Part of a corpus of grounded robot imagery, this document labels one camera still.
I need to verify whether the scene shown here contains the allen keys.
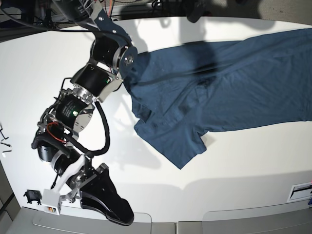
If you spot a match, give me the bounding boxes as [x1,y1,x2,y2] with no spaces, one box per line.
[0,125,13,158]

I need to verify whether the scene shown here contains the white label plate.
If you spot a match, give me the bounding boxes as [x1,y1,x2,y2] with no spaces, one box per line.
[287,183,312,202]

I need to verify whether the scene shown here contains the black table clamp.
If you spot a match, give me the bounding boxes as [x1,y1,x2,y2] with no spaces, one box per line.
[23,190,42,205]

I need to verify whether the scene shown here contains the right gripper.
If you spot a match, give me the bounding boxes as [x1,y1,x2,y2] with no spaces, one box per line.
[50,155,134,225]

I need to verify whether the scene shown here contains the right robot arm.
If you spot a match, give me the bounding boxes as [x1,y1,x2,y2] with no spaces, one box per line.
[26,0,137,226]

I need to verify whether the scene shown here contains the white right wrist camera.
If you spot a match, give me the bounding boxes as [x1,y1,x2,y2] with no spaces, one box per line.
[41,189,62,215]

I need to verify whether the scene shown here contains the blue T-shirt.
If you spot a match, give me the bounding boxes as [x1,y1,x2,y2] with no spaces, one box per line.
[124,28,312,169]

